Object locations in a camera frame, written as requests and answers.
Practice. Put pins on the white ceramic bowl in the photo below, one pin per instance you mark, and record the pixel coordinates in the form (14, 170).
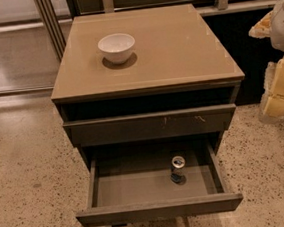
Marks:
(117, 48)

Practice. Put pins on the grey drawer cabinet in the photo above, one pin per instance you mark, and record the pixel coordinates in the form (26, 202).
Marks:
(177, 63)

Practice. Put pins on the grey open middle drawer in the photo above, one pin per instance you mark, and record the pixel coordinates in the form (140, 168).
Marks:
(137, 188)

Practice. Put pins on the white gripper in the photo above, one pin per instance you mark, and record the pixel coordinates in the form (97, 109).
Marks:
(283, 28)

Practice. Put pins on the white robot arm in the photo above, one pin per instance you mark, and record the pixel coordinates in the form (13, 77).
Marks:
(277, 42)

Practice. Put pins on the grey top drawer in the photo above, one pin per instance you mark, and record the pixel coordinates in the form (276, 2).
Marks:
(150, 126)

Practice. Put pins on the redbull can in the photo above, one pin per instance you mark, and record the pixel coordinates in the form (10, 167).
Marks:
(177, 165)

